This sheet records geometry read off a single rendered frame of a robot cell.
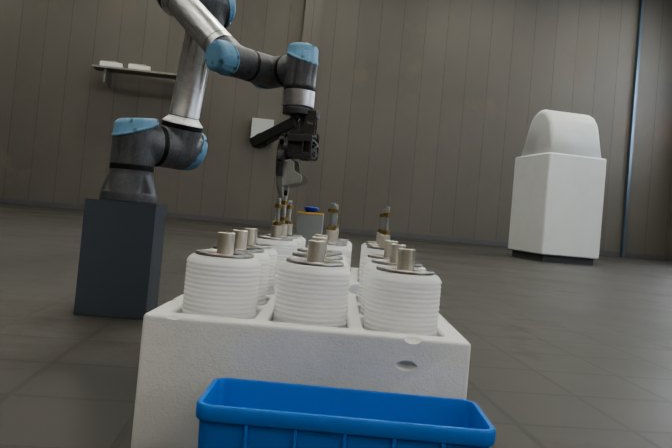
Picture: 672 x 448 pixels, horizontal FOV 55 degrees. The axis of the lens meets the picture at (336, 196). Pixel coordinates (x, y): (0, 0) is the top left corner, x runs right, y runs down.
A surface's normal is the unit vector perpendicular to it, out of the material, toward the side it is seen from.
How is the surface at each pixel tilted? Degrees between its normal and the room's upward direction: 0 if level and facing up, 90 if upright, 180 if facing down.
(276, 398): 88
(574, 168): 90
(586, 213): 90
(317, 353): 90
